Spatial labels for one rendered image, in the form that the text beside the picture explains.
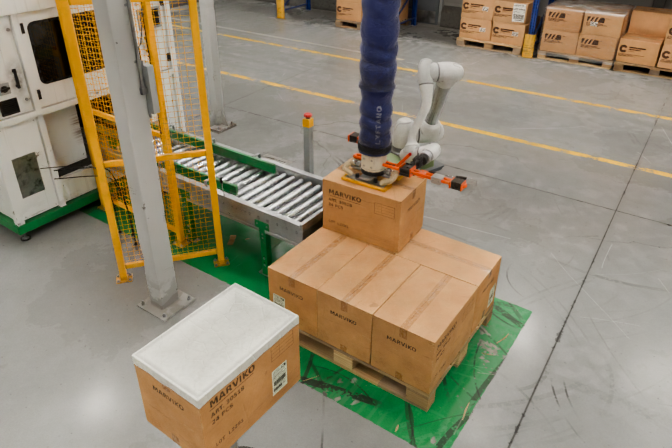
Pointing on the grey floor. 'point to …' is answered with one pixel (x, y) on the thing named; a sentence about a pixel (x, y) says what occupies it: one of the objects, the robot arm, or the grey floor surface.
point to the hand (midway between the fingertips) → (410, 170)
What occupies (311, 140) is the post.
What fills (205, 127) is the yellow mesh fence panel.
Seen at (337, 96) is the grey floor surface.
